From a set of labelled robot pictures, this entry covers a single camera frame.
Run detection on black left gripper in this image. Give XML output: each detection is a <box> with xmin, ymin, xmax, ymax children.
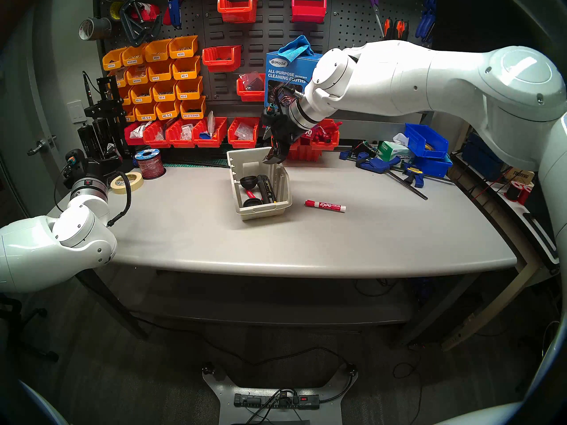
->
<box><xmin>64</xmin><ymin>143</ymin><xmax>125</xmax><ymax>184</ymax></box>

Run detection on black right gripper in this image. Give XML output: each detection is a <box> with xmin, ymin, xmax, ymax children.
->
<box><xmin>260</xmin><ymin>105</ymin><xmax>306</xmax><ymax>165</ymax></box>

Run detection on beige plastic storage bin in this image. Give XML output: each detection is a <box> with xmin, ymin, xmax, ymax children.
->
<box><xmin>226</xmin><ymin>147</ymin><xmax>293</xmax><ymax>221</ymax></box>

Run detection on red Expo marker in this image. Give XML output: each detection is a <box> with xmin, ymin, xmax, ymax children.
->
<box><xmin>305</xmin><ymin>200</ymin><xmax>347</xmax><ymax>213</ymax></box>

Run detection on blue cleaning cloths box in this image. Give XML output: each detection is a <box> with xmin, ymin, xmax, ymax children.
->
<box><xmin>264</xmin><ymin>51</ymin><xmax>323</xmax><ymax>119</ymax></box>

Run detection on green white Kimtech wipes box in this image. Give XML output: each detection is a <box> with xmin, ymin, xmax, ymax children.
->
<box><xmin>379</xmin><ymin>133</ymin><xmax>416</xmax><ymax>163</ymax></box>

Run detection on brown cardboard box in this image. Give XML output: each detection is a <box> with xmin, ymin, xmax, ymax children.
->
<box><xmin>505</xmin><ymin>166</ymin><xmax>536</xmax><ymax>185</ymax></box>

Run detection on dark red shelf bin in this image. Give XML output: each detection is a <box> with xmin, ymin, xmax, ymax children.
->
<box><xmin>124</xmin><ymin>122</ymin><xmax>148</xmax><ymax>146</ymax></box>

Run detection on stack of red bins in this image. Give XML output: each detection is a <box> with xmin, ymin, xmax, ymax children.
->
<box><xmin>286</xmin><ymin>141</ymin><xmax>326</xmax><ymax>162</ymax></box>

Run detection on black tool rack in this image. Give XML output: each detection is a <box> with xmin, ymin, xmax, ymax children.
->
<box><xmin>78</xmin><ymin>119</ymin><xmax>118</xmax><ymax>160</ymax></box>

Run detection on beige masking tape roll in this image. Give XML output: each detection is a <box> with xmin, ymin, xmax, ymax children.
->
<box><xmin>110</xmin><ymin>171</ymin><xmax>144</xmax><ymax>194</ymax></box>

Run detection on black tool with yellow end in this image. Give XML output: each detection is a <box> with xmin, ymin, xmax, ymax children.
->
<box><xmin>257</xmin><ymin>174</ymin><xmax>278</xmax><ymax>204</ymax></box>

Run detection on red tool with black knobs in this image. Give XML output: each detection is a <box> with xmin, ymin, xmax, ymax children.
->
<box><xmin>241</xmin><ymin>175</ymin><xmax>265</xmax><ymax>209</ymax></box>

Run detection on black press stand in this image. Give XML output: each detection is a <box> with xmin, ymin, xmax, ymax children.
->
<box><xmin>84</xmin><ymin>76</ymin><xmax>126</xmax><ymax>161</ymax></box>

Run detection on orange bin labelled M2.5-6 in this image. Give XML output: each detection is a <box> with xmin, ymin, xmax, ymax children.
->
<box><xmin>134</xmin><ymin>102</ymin><xmax>158</xmax><ymax>123</ymax></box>

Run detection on orange bin labelled M3-12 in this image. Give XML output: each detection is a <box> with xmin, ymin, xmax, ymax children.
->
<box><xmin>130</xmin><ymin>83</ymin><xmax>154</xmax><ymax>104</ymax></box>

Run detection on orange bin labelled M2.5-5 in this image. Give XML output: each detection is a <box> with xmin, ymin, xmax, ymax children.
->
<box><xmin>155</xmin><ymin>100</ymin><xmax>182</xmax><ymax>121</ymax></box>

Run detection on black soldering pen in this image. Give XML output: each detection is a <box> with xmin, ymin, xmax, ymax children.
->
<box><xmin>82</xmin><ymin>71</ymin><xmax>96</xmax><ymax>108</ymax></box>

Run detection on green cutting mat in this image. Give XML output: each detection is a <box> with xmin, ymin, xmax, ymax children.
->
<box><xmin>163</xmin><ymin>145</ymin><xmax>233</xmax><ymax>169</ymax></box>

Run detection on orange bin labelled M3-8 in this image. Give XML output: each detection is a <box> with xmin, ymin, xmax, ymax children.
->
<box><xmin>152</xmin><ymin>80</ymin><xmax>179</xmax><ymax>103</ymax></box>

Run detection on orange bin labelled M4X4X6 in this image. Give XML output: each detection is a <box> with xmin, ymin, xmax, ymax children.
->
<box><xmin>126</xmin><ymin>65</ymin><xmax>150</xmax><ymax>86</ymax></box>

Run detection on orange bin labelled HEX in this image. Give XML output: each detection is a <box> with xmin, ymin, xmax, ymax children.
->
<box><xmin>180</xmin><ymin>96</ymin><xmax>207</xmax><ymax>120</ymax></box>

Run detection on orange bin labelled M3X5X4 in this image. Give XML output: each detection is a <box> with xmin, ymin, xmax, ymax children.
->
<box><xmin>102</xmin><ymin>48</ymin><xmax>128</xmax><ymax>71</ymax></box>

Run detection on orange bin labelled M4-6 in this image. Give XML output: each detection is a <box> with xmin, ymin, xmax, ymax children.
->
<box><xmin>147</xmin><ymin>60</ymin><xmax>175</xmax><ymax>83</ymax></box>

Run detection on orange bin labelled M3-6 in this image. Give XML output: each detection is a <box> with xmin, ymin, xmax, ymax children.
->
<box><xmin>175</xmin><ymin>76</ymin><xmax>204</xmax><ymax>101</ymax></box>

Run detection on orange bin labelled M3X8 BAD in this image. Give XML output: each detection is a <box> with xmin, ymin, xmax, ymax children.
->
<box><xmin>122</xmin><ymin>44</ymin><xmax>148</xmax><ymax>68</ymax></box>

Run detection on blue microfibre cloth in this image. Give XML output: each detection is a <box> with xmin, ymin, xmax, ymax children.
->
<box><xmin>278</xmin><ymin>35</ymin><xmax>316</xmax><ymax>62</ymax></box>

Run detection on orange bin labelled M3-4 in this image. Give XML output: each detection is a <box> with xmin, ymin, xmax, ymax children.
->
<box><xmin>172</xmin><ymin>56</ymin><xmax>201</xmax><ymax>81</ymax></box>

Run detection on dark grey pegboard panel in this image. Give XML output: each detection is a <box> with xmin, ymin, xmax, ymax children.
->
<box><xmin>93</xmin><ymin>0</ymin><xmax>443</xmax><ymax>117</ymax></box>

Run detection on orange bin labelled M3X6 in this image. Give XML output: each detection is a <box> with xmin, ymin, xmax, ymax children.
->
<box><xmin>168</xmin><ymin>35</ymin><xmax>199</xmax><ymax>60</ymax></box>

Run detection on dark grey C-clamp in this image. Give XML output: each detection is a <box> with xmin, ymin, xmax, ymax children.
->
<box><xmin>140</xmin><ymin>15</ymin><xmax>163</xmax><ymax>45</ymax></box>
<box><xmin>119</xmin><ymin>0</ymin><xmax>149</xmax><ymax>47</ymax></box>

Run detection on blue bar clamp yellow label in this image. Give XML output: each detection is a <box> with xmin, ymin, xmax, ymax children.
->
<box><xmin>401</xmin><ymin>162</ymin><xmax>456</xmax><ymax>189</ymax></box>

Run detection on red tape roll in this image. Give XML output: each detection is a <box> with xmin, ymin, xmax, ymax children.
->
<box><xmin>135</xmin><ymin>3</ymin><xmax>161</xmax><ymax>23</ymax></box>

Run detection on blue plastic bin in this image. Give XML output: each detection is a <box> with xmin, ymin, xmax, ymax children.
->
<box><xmin>404</xmin><ymin>123</ymin><xmax>449</xmax><ymax>159</ymax></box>
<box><xmin>412</xmin><ymin>155</ymin><xmax>453</xmax><ymax>178</ymax></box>

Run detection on black table leg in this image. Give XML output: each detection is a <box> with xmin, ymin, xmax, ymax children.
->
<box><xmin>75</xmin><ymin>271</ymin><xmax>149</xmax><ymax>340</ymax></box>

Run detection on dark blue case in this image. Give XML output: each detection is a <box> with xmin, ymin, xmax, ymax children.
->
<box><xmin>463</xmin><ymin>132</ymin><xmax>499</xmax><ymax>169</ymax></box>

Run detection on black monitor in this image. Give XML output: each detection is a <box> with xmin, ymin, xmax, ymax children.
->
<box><xmin>432</xmin><ymin>0</ymin><xmax>567</xmax><ymax>75</ymax></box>

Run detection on black power strip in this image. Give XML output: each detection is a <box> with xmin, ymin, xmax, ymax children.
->
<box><xmin>234</xmin><ymin>393</ymin><xmax>320</xmax><ymax>410</ymax></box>

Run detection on red wire spool blue label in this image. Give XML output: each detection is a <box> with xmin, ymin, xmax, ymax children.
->
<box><xmin>134</xmin><ymin>148</ymin><xmax>167</xmax><ymax>180</ymax></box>

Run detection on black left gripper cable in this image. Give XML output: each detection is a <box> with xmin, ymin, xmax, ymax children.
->
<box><xmin>106</xmin><ymin>174</ymin><xmax>132</xmax><ymax>228</ymax></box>

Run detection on orange-red wall bin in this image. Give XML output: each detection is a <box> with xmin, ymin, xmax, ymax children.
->
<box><xmin>217</xmin><ymin>0</ymin><xmax>258</xmax><ymax>23</ymax></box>
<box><xmin>202</xmin><ymin>45</ymin><xmax>242</xmax><ymax>73</ymax></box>
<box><xmin>237</xmin><ymin>73</ymin><xmax>267</xmax><ymax>103</ymax></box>

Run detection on silver door lever handle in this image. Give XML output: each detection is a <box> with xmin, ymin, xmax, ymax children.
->
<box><xmin>27</xmin><ymin>135</ymin><xmax>57</xmax><ymax>157</ymax></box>

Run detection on grey duct tape roll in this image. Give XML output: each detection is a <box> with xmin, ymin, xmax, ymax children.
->
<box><xmin>79</xmin><ymin>17</ymin><xmax>112</xmax><ymax>42</ymax></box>

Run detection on crimson wall bin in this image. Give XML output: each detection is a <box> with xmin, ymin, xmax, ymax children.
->
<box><xmin>291</xmin><ymin>0</ymin><xmax>328</xmax><ymax>23</ymax></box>

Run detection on small red black wire spool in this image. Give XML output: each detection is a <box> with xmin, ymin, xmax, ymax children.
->
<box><xmin>506</xmin><ymin>181</ymin><xmax>533</xmax><ymax>206</ymax></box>

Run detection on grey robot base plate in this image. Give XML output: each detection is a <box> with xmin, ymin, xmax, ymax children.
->
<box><xmin>202</xmin><ymin>367</ymin><xmax>358</xmax><ymax>425</ymax></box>

